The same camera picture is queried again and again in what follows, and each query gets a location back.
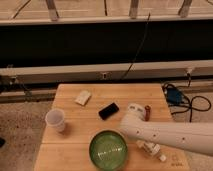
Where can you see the black smartphone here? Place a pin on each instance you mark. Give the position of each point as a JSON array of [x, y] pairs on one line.
[[108, 111]]

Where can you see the white plastic bottle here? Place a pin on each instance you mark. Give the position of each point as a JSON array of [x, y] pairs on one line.
[[153, 149]]

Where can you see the green ceramic bowl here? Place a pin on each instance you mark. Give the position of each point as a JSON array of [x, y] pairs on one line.
[[108, 151]]

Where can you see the red-brown snack wrapper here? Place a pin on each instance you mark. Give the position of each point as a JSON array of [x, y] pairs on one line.
[[148, 112]]

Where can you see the blue power box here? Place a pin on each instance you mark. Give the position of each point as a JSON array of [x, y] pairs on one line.
[[174, 96]]

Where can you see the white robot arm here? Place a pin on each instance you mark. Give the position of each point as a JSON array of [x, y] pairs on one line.
[[193, 137]]

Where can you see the wall power outlet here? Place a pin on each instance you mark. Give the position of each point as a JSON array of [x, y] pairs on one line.
[[104, 76]]

